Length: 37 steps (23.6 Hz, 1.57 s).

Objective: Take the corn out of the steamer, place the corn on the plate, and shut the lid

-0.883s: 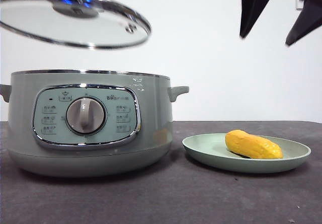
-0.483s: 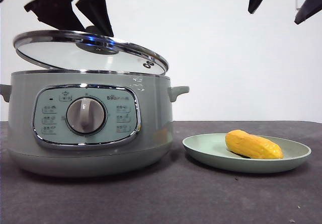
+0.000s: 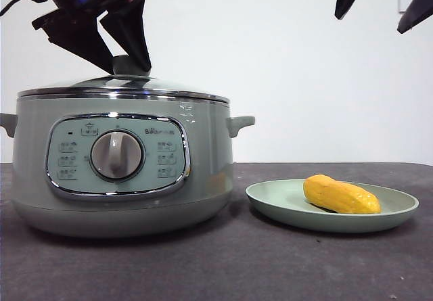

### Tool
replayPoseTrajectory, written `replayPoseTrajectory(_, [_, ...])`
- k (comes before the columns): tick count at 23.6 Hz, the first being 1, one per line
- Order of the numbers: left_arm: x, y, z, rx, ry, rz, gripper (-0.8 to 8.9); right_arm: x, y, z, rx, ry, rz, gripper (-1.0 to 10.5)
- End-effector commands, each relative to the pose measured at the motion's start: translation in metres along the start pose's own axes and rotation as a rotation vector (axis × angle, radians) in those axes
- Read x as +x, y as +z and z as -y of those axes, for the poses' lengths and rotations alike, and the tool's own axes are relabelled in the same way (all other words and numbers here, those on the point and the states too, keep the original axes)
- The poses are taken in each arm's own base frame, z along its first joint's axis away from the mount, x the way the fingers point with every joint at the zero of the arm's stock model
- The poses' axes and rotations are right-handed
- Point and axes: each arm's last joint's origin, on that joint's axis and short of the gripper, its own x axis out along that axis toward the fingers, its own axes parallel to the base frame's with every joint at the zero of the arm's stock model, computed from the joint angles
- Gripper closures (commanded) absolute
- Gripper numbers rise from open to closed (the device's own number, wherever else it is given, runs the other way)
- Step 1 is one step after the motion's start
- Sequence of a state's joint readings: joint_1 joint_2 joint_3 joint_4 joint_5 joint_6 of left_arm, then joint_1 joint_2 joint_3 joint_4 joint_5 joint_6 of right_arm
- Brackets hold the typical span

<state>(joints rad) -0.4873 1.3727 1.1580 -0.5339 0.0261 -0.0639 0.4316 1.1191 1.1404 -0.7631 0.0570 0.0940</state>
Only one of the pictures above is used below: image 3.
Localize glass lid with green knob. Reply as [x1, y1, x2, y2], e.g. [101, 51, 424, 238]
[17, 55, 231, 106]

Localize pale green electric steamer pot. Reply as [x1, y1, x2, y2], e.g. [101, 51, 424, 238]
[0, 93, 256, 239]

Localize yellow corn cob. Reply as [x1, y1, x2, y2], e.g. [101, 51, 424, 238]
[302, 175, 382, 215]

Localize pale green round plate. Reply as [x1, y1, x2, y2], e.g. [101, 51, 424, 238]
[245, 179, 420, 233]

